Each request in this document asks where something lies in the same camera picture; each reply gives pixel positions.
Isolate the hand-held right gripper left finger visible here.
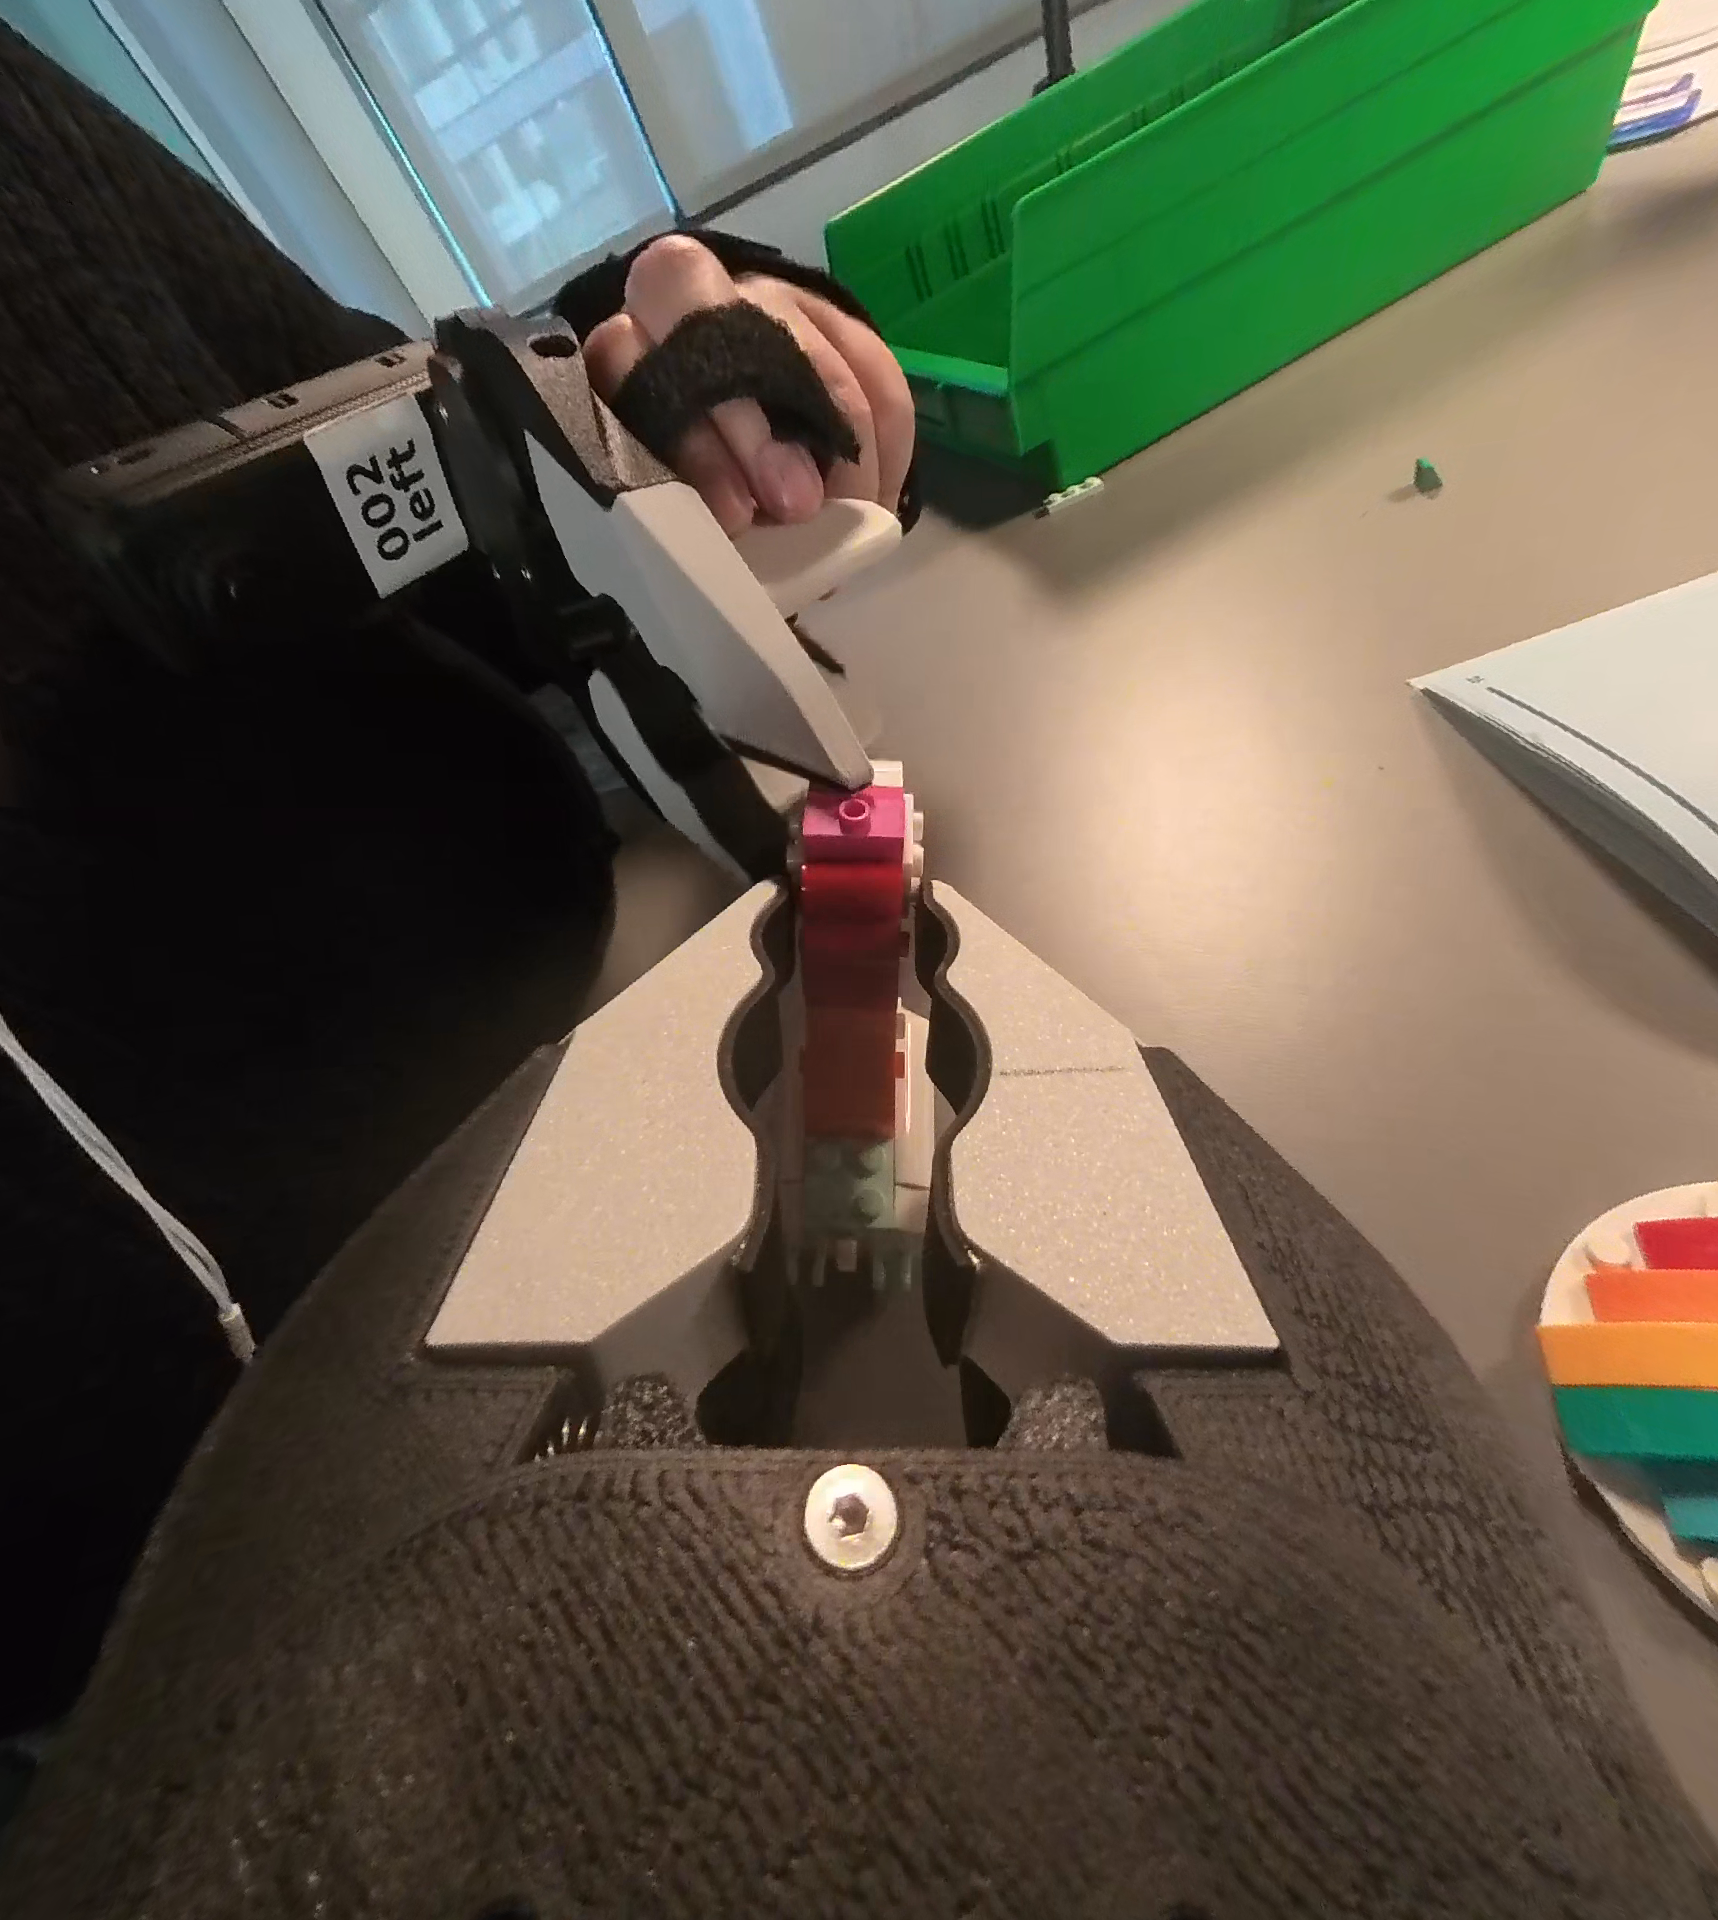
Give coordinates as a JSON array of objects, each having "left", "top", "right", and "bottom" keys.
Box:
[{"left": 420, "top": 875, "right": 821, "bottom": 1374}]

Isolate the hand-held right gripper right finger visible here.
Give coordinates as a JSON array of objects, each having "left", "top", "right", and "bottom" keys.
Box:
[{"left": 917, "top": 878, "right": 1284, "bottom": 1374}]

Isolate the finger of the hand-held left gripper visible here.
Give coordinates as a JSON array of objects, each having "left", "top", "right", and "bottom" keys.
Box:
[
  {"left": 581, "top": 660, "right": 807, "bottom": 886},
  {"left": 603, "top": 483, "right": 878, "bottom": 793}
]

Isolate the white and red lego model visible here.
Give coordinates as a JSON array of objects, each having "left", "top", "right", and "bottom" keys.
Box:
[{"left": 796, "top": 756, "right": 938, "bottom": 1290}]

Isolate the light blue instruction booklet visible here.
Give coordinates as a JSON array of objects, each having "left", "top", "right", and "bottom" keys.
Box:
[{"left": 1410, "top": 537, "right": 1718, "bottom": 1040}]

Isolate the person's left forearm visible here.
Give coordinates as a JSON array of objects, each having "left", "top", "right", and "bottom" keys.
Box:
[{"left": 0, "top": 0, "right": 860, "bottom": 631}]

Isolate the rainbow lego plate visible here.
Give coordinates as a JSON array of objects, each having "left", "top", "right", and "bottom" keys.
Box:
[{"left": 1536, "top": 1169, "right": 1718, "bottom": 1694}]

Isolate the person's left hand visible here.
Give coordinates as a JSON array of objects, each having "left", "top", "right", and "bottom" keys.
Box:
[{"left": 581, "top": 231, "right": 924, "bottom": 529}]

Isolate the glass window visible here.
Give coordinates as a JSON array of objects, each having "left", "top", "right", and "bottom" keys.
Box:
[{"left": 95, "top": 0, "right": 1057, "bottom": 316}]

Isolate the person's black sweater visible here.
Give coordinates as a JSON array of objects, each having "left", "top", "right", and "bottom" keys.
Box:
[{"left": 0, "top": 602, "right": 622, "bottom": 1772}]

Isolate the green plastic bin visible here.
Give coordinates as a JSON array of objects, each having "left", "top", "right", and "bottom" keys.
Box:
[{"left": 826, "top": 0, "right": 1659, "bottom": 519}]

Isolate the white cord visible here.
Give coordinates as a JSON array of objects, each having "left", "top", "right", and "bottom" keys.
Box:
[{"left": 0, "top": 832, "right": 263, "bottom": 1366}]

